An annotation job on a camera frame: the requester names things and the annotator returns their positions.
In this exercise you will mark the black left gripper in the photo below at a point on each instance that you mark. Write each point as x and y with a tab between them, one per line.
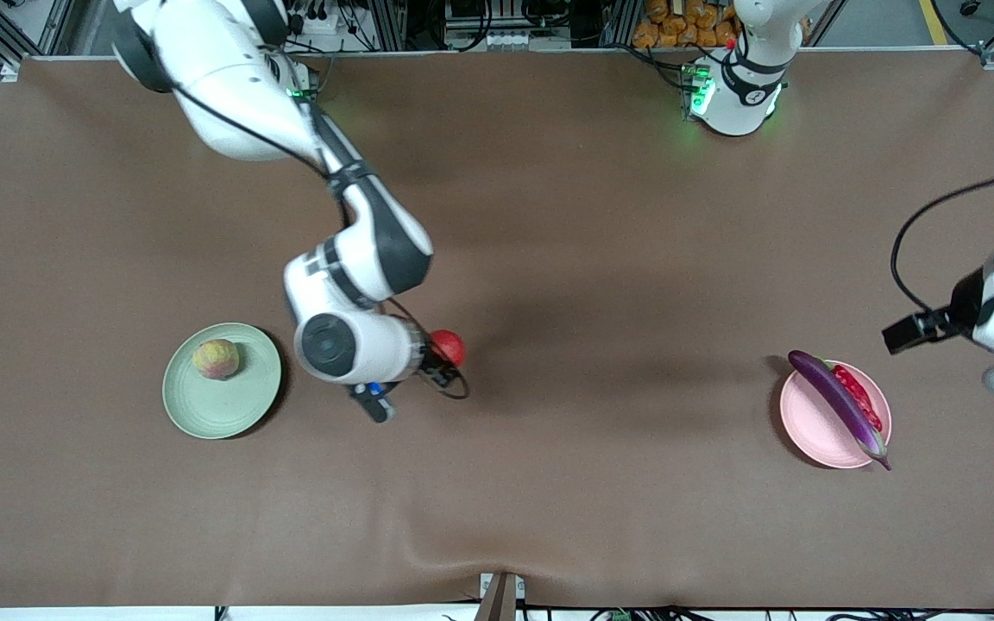
961	312

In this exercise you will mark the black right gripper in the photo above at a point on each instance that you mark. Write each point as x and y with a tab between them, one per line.
430	360

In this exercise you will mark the red apple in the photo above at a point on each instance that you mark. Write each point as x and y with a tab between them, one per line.
449	345

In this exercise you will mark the red chili pepper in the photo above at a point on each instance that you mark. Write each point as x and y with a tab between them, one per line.
859	397

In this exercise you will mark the purple eggplant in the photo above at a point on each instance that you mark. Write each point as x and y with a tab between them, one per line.
838	404

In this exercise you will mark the yellow pink peach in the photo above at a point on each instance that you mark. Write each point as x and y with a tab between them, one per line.
216	360

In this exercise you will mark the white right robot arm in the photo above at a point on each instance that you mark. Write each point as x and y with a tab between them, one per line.
221	78

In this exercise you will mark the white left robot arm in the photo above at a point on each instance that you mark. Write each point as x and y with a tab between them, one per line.
743	95

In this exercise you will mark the pink round plate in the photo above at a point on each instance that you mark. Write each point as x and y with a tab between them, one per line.
812	423

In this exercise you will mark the brown table cover cloth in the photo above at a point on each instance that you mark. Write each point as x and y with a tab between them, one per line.
549	483

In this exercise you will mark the pale green round plate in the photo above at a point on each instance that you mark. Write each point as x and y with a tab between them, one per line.
229	410

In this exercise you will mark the grey electronics box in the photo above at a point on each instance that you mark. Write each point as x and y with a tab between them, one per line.
488	26

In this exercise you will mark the white power strip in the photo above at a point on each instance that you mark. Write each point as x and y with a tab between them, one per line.
324	21

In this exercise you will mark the bag of orange snacks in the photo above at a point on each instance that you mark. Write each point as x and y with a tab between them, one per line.
678	30

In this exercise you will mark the metal table edge bracket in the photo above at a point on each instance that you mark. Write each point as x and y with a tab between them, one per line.
501	599

